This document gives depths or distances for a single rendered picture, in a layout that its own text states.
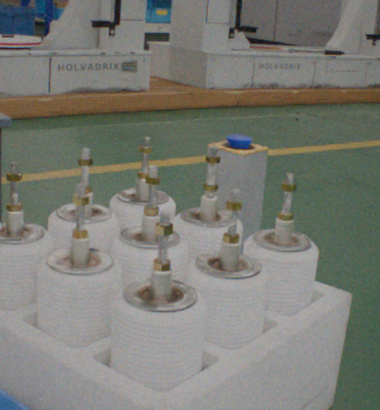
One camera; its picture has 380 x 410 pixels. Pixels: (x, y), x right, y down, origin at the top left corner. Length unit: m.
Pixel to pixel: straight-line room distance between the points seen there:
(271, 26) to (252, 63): 4.33
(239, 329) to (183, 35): 2.94
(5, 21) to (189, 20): 2.13
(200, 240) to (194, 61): 2.67
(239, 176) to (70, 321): 0.43
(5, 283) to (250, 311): 0.29
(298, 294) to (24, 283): 0.33
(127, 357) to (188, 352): 0.06
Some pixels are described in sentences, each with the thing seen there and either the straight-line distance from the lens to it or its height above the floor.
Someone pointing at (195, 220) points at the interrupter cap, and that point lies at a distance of 0.92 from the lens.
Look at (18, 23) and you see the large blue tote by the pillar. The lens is 5.45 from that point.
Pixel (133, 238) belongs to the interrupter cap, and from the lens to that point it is 0.85.
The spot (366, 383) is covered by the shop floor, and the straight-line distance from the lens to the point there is 1.10.
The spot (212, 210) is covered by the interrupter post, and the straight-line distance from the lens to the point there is 0.93.
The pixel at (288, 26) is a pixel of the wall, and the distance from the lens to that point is 7.74.
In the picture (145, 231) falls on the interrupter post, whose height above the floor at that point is 0.26.
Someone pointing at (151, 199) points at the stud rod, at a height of 0.30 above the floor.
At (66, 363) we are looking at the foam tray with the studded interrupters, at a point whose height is 0.18.
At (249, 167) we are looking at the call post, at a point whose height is 0.29.
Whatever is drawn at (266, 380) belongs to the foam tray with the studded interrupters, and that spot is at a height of 0.14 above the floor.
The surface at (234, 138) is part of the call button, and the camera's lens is 1.09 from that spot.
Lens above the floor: 0.55
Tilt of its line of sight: 18 degrees down
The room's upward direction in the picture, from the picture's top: 4 degrees clockwise
